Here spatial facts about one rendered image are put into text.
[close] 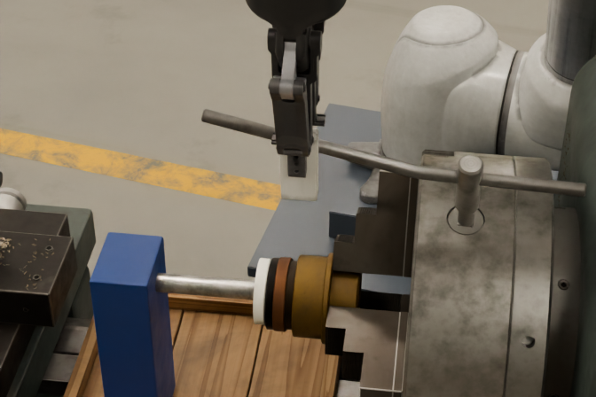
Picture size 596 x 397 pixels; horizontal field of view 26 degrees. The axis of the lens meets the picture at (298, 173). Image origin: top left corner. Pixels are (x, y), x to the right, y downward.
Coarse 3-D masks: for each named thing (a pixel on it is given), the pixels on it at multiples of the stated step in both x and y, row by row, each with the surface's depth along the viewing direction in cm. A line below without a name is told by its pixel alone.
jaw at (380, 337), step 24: (336, 312) 127; (360, 312) 127; (384, 312) 127; (336, 336) 126; (360, 336) 125; (384, 336) 125; (360, 360) 124; (384, 360) 122; (360, 384) 120; (384, 384) 120
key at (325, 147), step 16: (208, 112) 111; (240, 128) 111; (256, 128) 111; (272, 128) 112; (320, 144) 112; (336, 144) 112; (352, 160) 112; (368, 160) 112; (384, 160) 112; (400, 160) 113; (416, 176) 113; (432, 176) 112; (448, 176) 112; (496, 176) 112; (512, 176) 112; (544, 192) 111; (560, 192) 111; (576, 192) 111
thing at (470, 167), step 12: (468, 156) 111; (468, 168) 110; (480, 168) 110; (468, 180) 111; (480, 180) 112; (456, 192) 114; (468, 192) 112; (480, 192) 114; (456, 204) 115; (468, 204) 114; (468, 216) 116
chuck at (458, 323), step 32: (448, 160) 125; (512, 160) 126; (448, 192) 120; (512, 192) 120; (416, 224) 118; (448, 224) 117; (512, 224) 117; (416, 256) 116; (448, 256) 116; (480, 256) 116; (512, 256) 116; (416, 288) 115; (448, 288) 115; (480, 288) 115; (512, 288) 115; (416, 320) 115; (448, 320) 115; (480, 320) 114; (416, 352) 115; (448, 352) 115; (480, 352) 115; (416, 384) 116; (448, 384) 116; (480, 384) 115
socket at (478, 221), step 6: (456, 210) 118; (450, 216) 118; (456, 216) 118; (474, 216) 118; (480, 216) 118; (450, 222) 118; (456, 222) 118; (474, 222) 118; (480, 222) 118; (456, 228) 117; (462, 228) 117; (468, 228) 117; (474, 228) 117; (480, 228) 117; (462, 234) 117; (468, 234) 117
